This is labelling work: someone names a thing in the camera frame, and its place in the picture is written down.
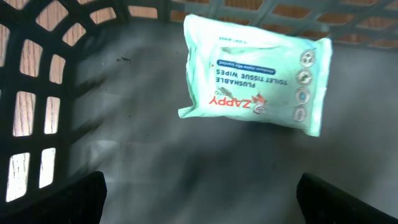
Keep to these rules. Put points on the grey plastic basket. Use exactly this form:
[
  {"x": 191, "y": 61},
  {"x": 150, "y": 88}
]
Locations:
[{"x": 96, "y": 86}]

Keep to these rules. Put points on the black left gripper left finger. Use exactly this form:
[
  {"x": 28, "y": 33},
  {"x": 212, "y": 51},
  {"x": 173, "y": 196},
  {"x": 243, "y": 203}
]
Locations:
[{"x": 81, "y": 202}]

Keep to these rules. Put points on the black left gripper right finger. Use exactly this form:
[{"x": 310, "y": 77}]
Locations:
[{"x": 323, "y": 203}]

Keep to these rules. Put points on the green wet wipes pack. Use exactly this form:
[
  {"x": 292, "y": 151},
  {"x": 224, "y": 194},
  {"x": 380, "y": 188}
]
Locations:
[{"x": 249, "y": 74}]

